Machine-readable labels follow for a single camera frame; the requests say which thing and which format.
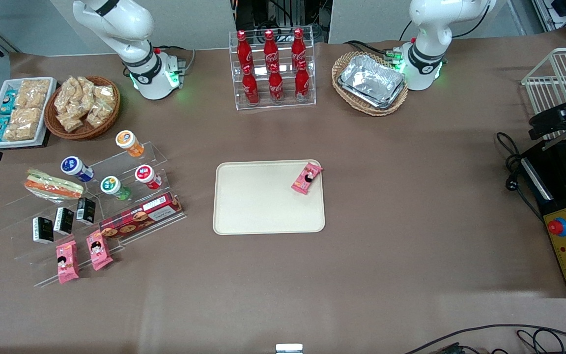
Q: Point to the triangle sandwich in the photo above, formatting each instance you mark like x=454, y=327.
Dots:
x=52, y=186

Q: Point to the beige plastic serving tray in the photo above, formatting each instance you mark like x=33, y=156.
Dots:
x=258, y=201

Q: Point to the aluminium foil tray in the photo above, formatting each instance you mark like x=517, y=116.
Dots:
x=381, y=105
x=371, y=78

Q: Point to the teal snack pack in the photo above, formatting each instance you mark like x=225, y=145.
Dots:
x=0, y=129
x=8, y=102

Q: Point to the wrapped cracker pack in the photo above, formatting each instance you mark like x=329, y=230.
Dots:
x=26, y=116
x=20, y=131
x=33, y=92

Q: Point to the clear bag of snacks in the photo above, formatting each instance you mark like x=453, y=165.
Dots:
x=69, y=120
x=106, y=94
x=88, y=88
x=97, y=115
x=67, y=91

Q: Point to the blue capped drink bottle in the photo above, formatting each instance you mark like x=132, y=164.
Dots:
x=75, y=167

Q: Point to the small black carton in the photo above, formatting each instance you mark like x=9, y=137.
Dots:
x=63, y=221
x=86, y=211
x=42, y=230

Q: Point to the dark brown wicker basket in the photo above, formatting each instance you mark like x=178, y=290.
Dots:
x=86, y=132

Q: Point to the green capped drink bottle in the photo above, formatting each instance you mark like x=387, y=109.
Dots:
x=113, y=187

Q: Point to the pink cartoon snack pack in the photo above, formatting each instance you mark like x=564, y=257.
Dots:
x=99, y=250
x=306, y=179
x=67, y=262

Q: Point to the orange capped drink bottle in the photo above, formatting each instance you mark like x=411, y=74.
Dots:
x=128, y=142

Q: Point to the red capped drink bottle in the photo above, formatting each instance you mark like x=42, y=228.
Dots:
x=147, y=176

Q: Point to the clear acrylic tiered shelf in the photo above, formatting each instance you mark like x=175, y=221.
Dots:
x=153, y=152

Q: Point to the red plaid cookie box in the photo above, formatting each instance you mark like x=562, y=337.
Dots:
x=140, y=216

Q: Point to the clear acrylic bottle rack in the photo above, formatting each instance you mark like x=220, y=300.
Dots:
x=236, y=93

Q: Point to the red cola bottle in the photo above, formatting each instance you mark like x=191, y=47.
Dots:
x=276, y=87
x=250, y=88
x=302, y=84
x=243, y=51
x=270, y=49
x=298, y=46

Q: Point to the dark equipment rack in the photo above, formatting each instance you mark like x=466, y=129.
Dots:
x=283, y=12

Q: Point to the small white block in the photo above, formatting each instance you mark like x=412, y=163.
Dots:
x=289, y=348

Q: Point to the light wicker basket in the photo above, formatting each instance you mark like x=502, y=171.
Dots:
x=369, y=110

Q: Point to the brown table cover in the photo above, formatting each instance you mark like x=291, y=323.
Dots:
x=410, y=206

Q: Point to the black fryer machine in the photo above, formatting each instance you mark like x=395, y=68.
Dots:
x=553, y=196

